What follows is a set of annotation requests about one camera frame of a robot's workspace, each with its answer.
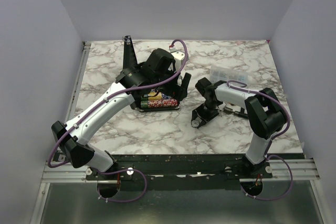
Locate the black poker chip case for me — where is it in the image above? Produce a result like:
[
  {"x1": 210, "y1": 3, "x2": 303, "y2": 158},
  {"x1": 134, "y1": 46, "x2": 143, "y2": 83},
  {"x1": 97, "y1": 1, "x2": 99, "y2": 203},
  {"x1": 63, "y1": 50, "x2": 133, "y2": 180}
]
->
[{"x1": 116, "y1": 35, "x2": 181, "y2": 112}]

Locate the grey metal cylinder part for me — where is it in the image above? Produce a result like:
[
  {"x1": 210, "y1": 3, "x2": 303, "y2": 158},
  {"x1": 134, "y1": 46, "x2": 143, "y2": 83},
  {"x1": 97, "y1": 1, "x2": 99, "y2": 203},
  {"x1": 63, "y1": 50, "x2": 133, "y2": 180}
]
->
[{"x1": 223, "y1": 107, "x2": 234, "y2": 114}]

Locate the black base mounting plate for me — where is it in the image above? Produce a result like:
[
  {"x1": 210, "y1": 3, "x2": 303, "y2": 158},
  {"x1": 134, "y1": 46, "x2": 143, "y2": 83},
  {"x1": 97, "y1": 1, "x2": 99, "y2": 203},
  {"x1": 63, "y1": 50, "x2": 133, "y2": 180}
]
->
[{"x1": 86, "y1": 154, "x2": 272, "y2": 191}]

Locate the aluminium rail frame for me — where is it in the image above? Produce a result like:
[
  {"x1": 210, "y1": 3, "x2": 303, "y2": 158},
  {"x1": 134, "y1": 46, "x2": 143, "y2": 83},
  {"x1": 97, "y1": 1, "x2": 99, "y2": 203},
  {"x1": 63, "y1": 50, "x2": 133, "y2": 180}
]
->
[{"x1": 47, "y1": 42, "x2": 319, "y2": 184}]

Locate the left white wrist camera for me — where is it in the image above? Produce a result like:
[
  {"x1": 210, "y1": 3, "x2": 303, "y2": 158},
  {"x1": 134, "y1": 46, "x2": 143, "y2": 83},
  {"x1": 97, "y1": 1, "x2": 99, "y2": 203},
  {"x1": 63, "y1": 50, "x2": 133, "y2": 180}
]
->
[{"x1": 169, "y1": 49, "x2": 185, "y2": 70}]

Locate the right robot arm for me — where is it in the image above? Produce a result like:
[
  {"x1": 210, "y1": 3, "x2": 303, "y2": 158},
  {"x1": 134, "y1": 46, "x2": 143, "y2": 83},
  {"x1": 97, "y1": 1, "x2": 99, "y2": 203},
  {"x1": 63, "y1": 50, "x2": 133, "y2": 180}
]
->
[{"x1": 191, "y1": 78, "x2": 290, "y2": 178}]

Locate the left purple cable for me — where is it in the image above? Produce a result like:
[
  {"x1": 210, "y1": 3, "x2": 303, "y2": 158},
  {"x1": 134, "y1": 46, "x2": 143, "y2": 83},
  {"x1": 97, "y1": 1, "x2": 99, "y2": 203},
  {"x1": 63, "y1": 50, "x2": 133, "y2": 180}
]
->
[{"x1": 47, "y1": 39, "x2": 190, "y2": 203}]

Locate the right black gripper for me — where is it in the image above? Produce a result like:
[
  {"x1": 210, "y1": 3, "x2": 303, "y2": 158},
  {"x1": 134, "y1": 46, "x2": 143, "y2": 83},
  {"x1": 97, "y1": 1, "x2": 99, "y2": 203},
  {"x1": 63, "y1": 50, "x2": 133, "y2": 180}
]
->
[{"x1": 193, "y1": 100, "x2": 219, "y2": 127}]

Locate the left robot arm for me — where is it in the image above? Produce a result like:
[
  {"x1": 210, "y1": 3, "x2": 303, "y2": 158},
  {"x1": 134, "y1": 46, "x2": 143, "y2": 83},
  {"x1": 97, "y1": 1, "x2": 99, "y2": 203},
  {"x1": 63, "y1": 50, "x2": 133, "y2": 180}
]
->
[{"x1": 51, "y1": 47, "x2": 191, "y2": 179}]

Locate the clear plastic organizer box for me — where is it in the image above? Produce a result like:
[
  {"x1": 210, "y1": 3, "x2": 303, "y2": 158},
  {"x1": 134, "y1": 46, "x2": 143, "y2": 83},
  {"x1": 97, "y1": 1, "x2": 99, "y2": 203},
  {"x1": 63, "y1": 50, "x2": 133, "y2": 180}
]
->
[{"x1": 209, "y1": 65, "x2": 248, "y2": 84}]

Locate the white poker chip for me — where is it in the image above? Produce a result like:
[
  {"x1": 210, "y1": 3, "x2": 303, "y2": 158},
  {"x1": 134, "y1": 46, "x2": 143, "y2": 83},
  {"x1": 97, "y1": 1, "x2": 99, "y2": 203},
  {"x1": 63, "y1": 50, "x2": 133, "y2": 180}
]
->
[{"x1": 191, "y1": 120, "x2": 199, "y2": 128}]

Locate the black pipe tee fitting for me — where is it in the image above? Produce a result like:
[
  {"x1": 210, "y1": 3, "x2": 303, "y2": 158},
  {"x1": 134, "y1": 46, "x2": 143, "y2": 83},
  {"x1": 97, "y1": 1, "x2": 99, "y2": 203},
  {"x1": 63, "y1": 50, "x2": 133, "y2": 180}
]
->
[{"x1": 232, "y1": 108, "x2": 248, "y2": 119}]

